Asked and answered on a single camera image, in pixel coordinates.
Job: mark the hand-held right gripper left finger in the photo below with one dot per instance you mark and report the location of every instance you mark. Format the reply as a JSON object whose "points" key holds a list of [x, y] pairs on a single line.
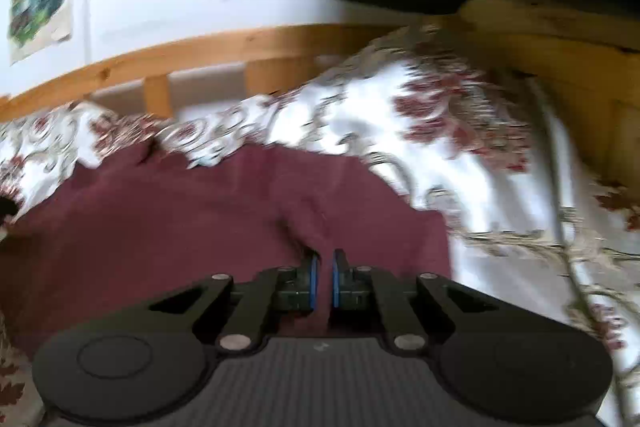
{"points": [[312, 279]]}

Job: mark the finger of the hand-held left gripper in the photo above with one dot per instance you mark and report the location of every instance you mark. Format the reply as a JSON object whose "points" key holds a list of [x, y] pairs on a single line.
{"points": [[6, 207]]}

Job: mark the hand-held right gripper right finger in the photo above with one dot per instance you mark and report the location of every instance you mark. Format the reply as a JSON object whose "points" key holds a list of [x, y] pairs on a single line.
{"points": [[335, 279]]}

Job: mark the maroon long-sleeve shirt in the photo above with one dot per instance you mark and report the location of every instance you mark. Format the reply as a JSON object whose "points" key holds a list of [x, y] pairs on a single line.
{"points": [[200, 217]]}

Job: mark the floral satin bedspread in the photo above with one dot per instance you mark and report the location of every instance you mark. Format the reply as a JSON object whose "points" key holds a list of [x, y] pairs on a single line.
{"points": [[475, 147]]}

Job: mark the wooden bed frame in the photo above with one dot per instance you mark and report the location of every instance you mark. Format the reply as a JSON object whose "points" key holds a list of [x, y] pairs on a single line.
{"points": [[210, 52]]}

